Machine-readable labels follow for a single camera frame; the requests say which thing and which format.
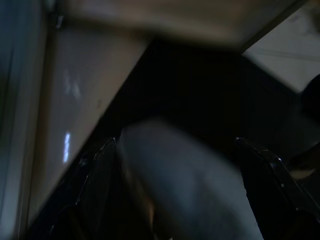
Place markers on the clear teal-capped water bottle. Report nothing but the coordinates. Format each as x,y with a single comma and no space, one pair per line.
187,187

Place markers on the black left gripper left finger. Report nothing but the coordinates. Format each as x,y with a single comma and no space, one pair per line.
100,200

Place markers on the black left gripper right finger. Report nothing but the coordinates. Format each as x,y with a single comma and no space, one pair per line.
280,200

